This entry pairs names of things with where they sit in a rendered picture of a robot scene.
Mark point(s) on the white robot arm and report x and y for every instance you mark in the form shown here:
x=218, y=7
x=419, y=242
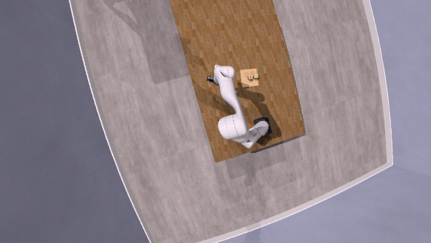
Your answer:
x=234, y=127

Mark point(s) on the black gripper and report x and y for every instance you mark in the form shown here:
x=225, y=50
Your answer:
x=209, y=79

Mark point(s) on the tan flat mat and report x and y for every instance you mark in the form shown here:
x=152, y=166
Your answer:
x=244, y=78

